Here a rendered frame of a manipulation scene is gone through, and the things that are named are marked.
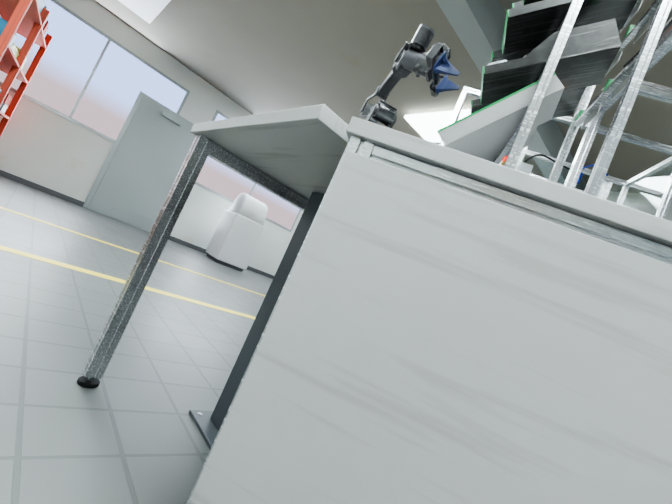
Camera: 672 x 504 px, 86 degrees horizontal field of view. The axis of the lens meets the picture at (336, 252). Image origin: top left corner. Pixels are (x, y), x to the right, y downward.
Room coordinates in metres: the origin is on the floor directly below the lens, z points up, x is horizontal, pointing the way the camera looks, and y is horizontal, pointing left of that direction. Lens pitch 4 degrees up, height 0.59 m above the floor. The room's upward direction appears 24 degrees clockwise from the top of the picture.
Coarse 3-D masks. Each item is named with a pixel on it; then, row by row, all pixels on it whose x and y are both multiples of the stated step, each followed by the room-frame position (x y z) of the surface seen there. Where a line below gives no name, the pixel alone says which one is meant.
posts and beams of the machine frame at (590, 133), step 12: (660, 48) 1.45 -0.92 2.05; (648, 84) 1.68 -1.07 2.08; (648, 96) 1.71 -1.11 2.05; (660, 96) 1.68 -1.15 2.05; (600, 108) 1.92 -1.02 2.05; (600, 120) 1.93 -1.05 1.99; (588, 132) 1.94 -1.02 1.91; (588, 144) 1.93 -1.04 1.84; (576, 156) 1.96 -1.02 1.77; (576, 168) 1.94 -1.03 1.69; (576, 180) 1.93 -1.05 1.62
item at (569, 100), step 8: (584, 88) 0.90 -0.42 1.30; (568, 96) 0.93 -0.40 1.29; (576, 96) 0.93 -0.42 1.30; (472, 104) 0.99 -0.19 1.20; (480, 104) 0.98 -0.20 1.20; (560, 104) 0.96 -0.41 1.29; (568, 104) 0.96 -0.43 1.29; (576, 104) 0.96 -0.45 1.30; (472, 112) 1.01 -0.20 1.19; (560, 112) 1.00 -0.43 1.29; (568, 112) 1.00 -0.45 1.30
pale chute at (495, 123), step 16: (512, 96) 0.81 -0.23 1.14; (528, 96) 0.79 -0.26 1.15; (544, 96) 0.78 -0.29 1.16; (560, 96) 0.80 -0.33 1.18; (480, 112) 0.83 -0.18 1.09; (496, 112) 0.81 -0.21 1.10; (512, 112) 0.80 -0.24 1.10; (544, 112) 0.85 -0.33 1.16; (448, 128) 0.85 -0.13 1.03; (464, 128) 0.83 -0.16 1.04; (480, 128) 0.82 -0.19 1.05; (496, 128) 0.85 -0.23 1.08; (512, 128) 0.87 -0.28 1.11; (448, 144) 0.85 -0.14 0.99; (464, 144) 0.87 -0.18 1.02; (480, 144) 0.90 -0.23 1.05; (496, 144) 0.92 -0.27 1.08
